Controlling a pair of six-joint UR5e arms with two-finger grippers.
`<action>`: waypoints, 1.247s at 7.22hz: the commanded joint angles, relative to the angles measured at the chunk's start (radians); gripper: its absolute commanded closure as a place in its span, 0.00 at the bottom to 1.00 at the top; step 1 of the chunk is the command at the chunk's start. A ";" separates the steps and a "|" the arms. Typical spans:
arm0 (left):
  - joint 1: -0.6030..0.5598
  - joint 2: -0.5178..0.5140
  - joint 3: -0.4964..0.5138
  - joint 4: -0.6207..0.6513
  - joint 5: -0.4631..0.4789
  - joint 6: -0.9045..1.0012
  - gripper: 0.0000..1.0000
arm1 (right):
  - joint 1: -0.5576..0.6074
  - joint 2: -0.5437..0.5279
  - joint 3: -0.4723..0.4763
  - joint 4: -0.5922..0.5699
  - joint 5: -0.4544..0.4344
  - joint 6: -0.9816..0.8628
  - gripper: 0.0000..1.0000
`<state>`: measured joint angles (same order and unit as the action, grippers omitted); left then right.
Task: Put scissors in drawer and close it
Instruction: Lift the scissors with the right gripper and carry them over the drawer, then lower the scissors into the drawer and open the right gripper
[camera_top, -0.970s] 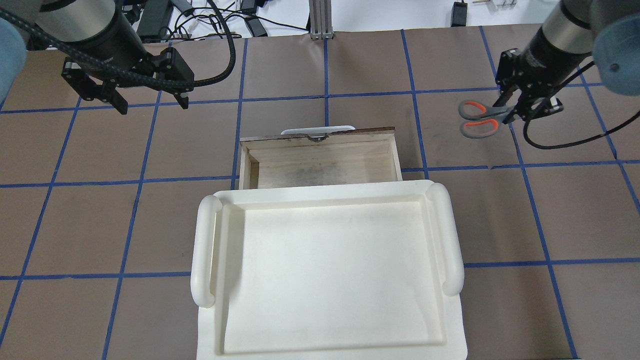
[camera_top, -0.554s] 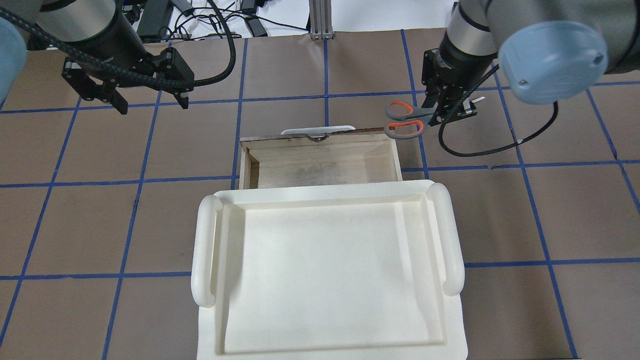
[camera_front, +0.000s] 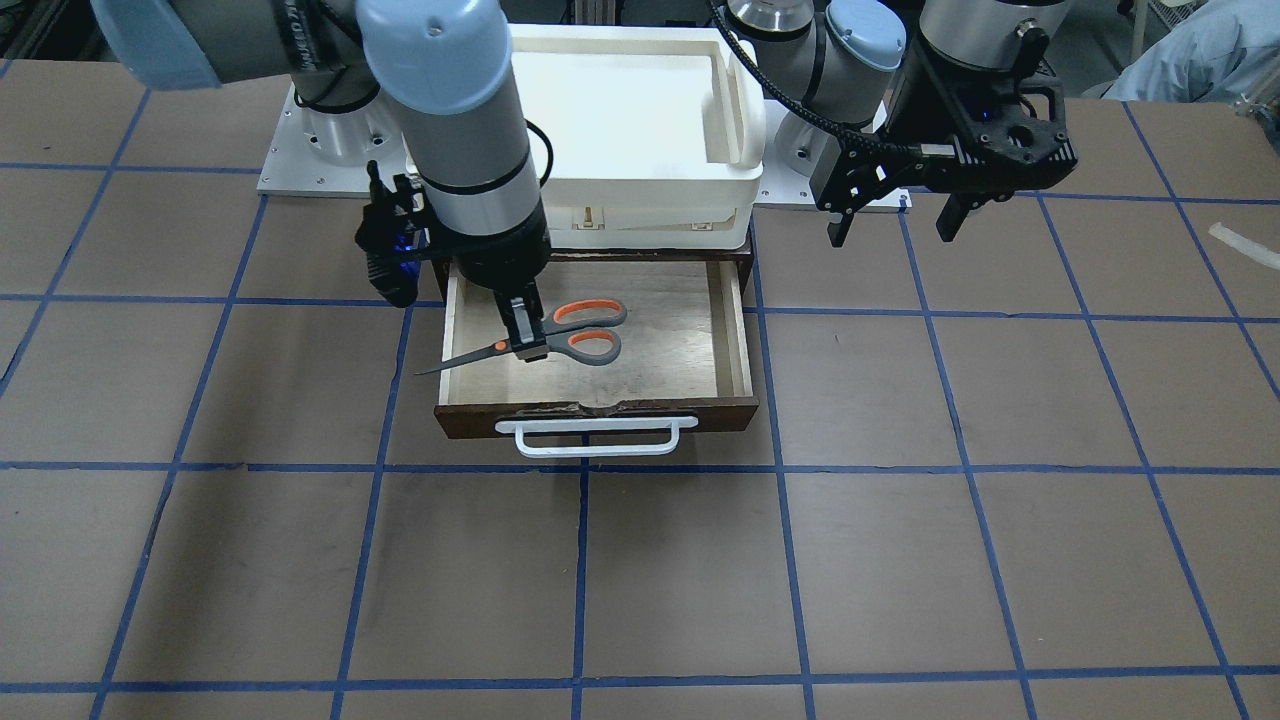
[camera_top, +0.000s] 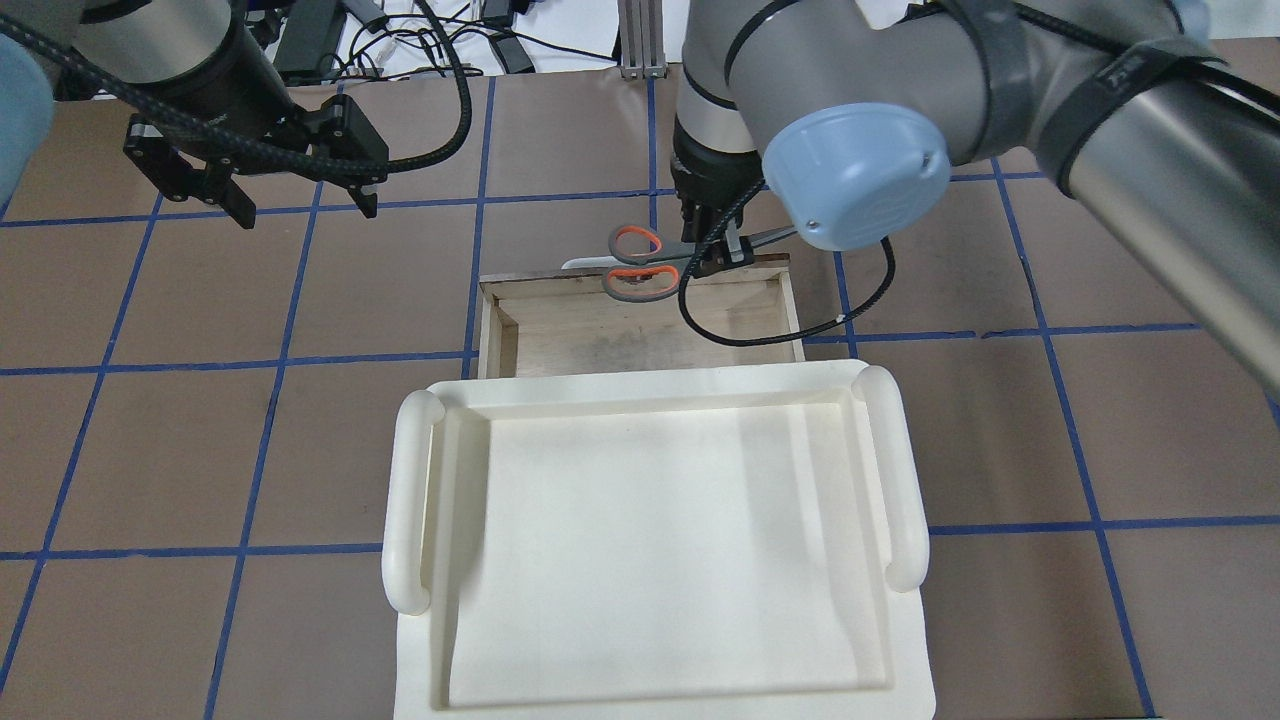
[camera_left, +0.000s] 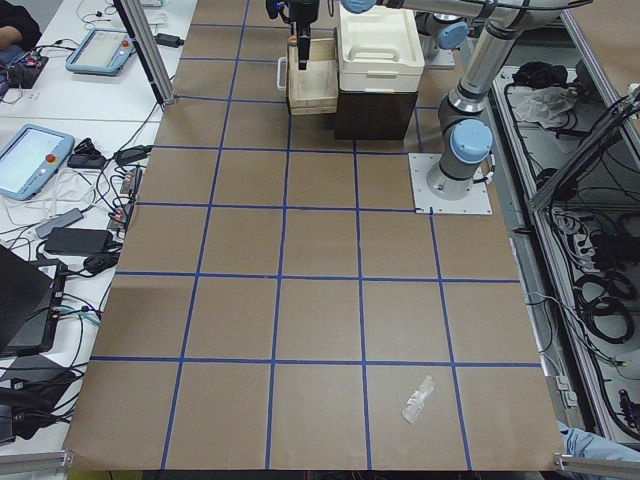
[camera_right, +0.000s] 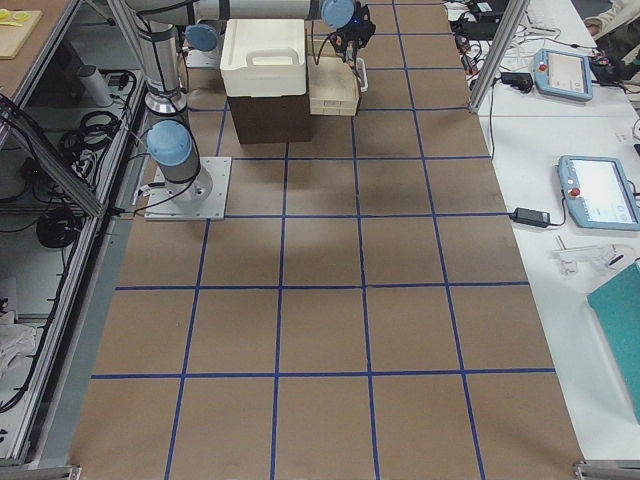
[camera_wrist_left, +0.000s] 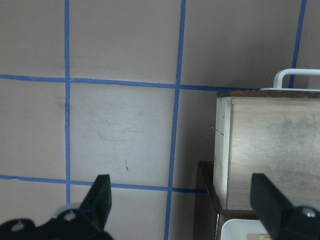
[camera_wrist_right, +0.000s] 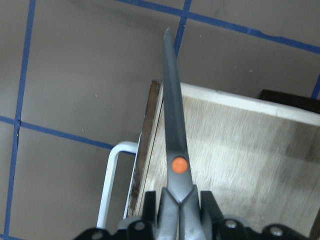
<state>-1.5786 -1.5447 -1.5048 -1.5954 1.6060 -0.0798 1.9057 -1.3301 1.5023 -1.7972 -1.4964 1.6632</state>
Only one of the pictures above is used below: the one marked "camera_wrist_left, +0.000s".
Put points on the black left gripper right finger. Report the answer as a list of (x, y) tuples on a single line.
[(272, 208)]

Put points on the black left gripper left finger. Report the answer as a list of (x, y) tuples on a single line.
[(98, 201)]

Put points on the white plastic tray box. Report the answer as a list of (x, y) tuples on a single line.
[(243, 229)]

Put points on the dark brown wooden cabinet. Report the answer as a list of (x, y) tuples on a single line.
[(209, 216)]

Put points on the wooden drawer with white handle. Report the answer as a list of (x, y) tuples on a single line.
[(274, 131)]

